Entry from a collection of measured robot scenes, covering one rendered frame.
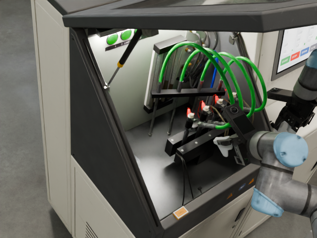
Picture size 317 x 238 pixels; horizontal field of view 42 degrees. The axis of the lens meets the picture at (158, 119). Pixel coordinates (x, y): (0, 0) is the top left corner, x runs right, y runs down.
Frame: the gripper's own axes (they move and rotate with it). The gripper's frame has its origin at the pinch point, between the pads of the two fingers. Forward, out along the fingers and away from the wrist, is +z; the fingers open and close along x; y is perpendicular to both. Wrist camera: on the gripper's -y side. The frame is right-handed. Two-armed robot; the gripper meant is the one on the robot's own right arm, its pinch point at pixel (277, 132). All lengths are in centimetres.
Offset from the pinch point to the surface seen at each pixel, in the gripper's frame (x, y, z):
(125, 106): -22, -57, 25
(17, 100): -22, -184, 124
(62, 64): -47, -66, -2
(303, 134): 37.9, -3.7, 26.3
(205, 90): 6.7, -39.3, 14.1
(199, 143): -7.1, -24.8, 26.2
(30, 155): -37, -131, 124
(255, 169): 6.5, -3.5, 29.3
